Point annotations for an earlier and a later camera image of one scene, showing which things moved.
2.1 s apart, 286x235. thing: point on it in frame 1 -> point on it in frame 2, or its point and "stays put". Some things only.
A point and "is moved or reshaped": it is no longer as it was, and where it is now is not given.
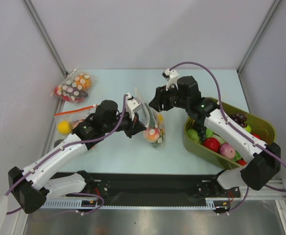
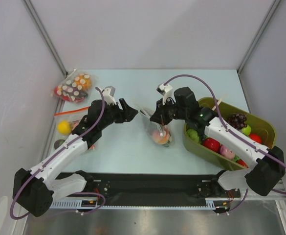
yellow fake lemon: x=64 y=127 stays put
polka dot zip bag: x=155 y=132 is moved or reshaped
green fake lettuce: x=193 y=135 stays put
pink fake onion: x=227 y=151 stays put
